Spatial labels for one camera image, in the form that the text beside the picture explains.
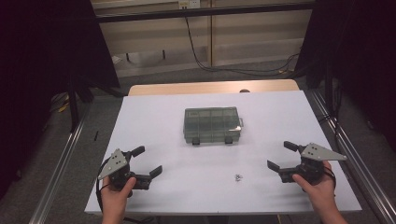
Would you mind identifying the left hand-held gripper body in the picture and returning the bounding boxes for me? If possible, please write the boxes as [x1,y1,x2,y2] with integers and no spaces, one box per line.
[98,148,152,191]

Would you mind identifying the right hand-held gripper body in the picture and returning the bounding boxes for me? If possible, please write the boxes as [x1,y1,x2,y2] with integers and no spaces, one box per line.
[279,142,347,184]

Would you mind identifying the clear grey compartment box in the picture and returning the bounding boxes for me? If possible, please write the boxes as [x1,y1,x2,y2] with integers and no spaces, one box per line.
[182,106,245,147]

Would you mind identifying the person's left hand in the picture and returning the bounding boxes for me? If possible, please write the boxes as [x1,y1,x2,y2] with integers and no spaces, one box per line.
[101,176,137,216]

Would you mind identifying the person's right hand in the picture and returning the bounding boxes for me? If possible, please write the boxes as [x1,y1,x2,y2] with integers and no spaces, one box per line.
[291,161,339,214]

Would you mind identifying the black curtain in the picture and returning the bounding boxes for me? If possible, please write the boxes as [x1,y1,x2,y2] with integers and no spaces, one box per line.
[0,0,121,200]
[293,0,396,152]

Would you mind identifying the black horizontal bar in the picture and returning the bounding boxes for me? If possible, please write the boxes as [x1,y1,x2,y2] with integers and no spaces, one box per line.
[95,2,316,23]

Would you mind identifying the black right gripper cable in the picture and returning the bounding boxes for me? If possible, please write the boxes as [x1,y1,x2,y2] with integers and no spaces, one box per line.
[323,166,338,198]

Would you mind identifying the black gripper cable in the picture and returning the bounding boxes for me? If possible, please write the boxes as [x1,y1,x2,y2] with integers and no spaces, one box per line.
[323,166,338,198]
[94,158,113,214]

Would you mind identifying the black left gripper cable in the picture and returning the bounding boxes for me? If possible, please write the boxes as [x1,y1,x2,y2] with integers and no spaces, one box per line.
[94,158,113,214]

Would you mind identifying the metal floor rail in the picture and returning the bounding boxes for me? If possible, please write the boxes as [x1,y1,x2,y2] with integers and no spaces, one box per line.
[310,89,396,224]
[28,102,92,224]

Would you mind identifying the black stand post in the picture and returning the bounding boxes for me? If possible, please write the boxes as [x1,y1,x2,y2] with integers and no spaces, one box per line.
[67,74,81,133]

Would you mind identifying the black hanging wall cable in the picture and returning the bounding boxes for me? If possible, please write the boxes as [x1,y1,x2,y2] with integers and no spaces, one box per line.
[184,17,301,77]

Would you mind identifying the white wall outlet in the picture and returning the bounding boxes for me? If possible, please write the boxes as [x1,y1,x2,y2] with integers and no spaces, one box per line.
[178,0,201,9]

